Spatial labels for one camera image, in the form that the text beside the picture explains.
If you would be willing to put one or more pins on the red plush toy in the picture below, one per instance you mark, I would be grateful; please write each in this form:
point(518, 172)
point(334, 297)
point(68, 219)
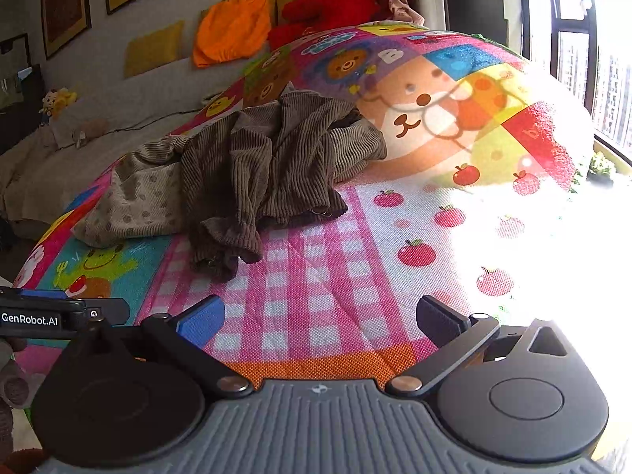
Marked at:
point(340, 5)

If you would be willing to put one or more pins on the pink doll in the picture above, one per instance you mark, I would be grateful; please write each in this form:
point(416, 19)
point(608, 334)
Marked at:
point(402, 10)

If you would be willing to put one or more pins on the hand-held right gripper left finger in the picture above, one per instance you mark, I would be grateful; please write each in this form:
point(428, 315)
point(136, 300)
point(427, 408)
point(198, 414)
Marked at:
point(202, 323)

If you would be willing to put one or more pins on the small yellow plush toy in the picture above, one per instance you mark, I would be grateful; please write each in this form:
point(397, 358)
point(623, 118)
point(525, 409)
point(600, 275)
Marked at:
point(55, 103)

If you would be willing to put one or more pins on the yellow cushion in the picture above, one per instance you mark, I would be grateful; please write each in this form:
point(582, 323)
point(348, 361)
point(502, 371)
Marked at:
point(153, 49)
point(289, 2)

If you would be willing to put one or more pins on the black framed window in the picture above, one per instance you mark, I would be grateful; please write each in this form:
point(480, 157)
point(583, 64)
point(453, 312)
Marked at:
point(577, 49)

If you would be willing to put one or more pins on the orange pumpkin cushion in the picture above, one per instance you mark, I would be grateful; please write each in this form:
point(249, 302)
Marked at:
point(232, 24)

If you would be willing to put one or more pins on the glass fish tank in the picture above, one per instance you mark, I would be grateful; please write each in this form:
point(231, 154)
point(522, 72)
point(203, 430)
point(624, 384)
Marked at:
point(19, 98)

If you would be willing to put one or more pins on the person's left hand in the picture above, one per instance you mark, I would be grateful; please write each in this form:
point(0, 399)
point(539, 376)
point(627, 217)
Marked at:
point(12, 385)

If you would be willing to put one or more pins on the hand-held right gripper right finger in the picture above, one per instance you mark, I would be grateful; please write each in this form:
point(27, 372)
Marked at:
point(439, 323)

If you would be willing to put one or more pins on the beige plush toy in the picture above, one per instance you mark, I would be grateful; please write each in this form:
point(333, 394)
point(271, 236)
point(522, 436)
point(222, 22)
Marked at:
point(89, 131)

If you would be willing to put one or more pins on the potted yellow flowers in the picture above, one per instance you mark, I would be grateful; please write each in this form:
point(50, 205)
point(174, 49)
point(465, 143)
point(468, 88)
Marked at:
point(601, 164)

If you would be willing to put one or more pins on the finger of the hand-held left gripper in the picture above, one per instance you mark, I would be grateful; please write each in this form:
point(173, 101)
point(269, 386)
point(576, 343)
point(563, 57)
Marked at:
point(44, 293)

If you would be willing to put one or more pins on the colourful printed blanket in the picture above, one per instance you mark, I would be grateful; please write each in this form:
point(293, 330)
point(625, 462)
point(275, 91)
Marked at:
point(316, 266)

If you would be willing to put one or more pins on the beige covered sofa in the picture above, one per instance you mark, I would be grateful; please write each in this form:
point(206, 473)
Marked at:
point(148, 94)

